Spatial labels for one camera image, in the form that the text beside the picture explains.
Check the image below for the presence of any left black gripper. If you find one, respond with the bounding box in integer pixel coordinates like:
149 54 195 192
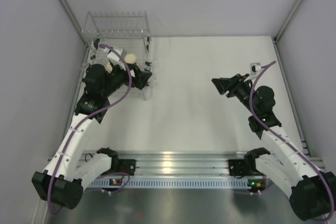
101 61 151 98

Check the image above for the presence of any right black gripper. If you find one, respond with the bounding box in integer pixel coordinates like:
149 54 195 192
213 73 259 115

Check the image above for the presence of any steel cup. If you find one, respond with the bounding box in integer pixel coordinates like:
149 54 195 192
124 54 138 64
104 63 113 73

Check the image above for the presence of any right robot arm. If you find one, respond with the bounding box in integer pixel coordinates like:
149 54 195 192
211 74 335 221

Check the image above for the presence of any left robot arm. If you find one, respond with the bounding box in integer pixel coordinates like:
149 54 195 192
32 63 152 209

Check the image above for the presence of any clear acrylic dish rack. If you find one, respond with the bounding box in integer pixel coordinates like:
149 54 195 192
77 13 153 109

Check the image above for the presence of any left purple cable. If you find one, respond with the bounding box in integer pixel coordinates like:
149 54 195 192
48 43 132 215

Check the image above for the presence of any purple cable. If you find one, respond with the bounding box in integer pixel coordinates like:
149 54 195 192
248 60 333 220
48 43 132 215

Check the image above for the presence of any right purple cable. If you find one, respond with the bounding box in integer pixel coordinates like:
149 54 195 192
248 60 333 220

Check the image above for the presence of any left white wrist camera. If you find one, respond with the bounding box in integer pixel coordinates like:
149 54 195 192
104 47 127 70

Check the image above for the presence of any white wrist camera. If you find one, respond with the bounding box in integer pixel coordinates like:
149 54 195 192
249 62 263 79
104 47 127 70

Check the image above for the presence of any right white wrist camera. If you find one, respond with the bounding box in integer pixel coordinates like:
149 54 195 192
249 62 263 79

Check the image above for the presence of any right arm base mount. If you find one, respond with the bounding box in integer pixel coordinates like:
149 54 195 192
228 159 251 179

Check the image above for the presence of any aluminium mounting rail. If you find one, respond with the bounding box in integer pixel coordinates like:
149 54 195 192
47 151 326 180

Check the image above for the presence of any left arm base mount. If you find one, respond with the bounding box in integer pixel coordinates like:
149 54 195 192
116 159 137 176

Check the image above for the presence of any left aluminium frame post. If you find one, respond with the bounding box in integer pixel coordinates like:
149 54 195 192
58 0 89 47

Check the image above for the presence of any aluminium frame post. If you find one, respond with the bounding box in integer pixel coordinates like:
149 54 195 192
58 0 89 47
272 0 305 45

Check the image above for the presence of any white slotted cable duct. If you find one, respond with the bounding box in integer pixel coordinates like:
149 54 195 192
88 177 251 189

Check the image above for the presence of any right aluminium frame post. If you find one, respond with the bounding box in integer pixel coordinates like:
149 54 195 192
272 0 305 45

